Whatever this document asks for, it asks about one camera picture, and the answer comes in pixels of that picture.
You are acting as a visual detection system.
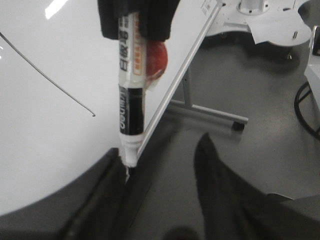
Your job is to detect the black cable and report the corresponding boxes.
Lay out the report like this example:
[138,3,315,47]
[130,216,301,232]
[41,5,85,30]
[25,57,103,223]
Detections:
[293,81,320,141]

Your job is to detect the grey whiteboard stand leg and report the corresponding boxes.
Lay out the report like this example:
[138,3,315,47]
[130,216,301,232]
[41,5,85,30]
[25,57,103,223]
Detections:
[170,67,249,132]

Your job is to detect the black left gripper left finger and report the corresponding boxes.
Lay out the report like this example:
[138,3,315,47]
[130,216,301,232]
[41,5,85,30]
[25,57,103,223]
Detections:
[0,148,148,240]

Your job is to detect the black white whiteboard marker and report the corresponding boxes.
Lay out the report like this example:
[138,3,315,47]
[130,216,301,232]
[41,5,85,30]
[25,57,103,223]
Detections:
[97,0,181,183]

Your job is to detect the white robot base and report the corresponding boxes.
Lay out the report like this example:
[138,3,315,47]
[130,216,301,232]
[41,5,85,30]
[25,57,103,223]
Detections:
[206,0,312,47]

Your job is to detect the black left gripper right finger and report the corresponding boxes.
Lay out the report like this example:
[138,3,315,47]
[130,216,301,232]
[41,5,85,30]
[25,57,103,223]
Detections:
[193,133,320,240]

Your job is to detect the white whiteboard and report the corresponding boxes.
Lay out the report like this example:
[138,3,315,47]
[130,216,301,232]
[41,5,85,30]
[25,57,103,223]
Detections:
[0,0,225,217]

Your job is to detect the white cabinet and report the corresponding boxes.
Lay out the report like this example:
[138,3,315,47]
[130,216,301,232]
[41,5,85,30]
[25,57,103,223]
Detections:
[303,24,320,111]

